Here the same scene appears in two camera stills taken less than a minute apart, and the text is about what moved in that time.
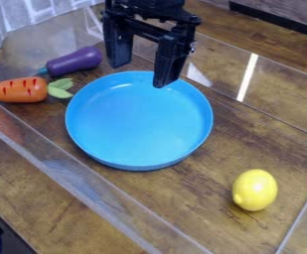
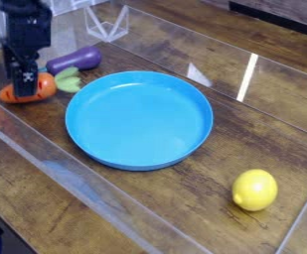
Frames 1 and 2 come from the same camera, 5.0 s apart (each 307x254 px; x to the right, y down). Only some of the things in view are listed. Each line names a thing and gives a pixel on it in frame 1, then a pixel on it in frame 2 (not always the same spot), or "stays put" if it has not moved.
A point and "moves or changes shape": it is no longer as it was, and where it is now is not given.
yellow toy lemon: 254,190 stays put
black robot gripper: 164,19 to 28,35
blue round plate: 129,125 stays put
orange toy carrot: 30,89 moves or changes shape
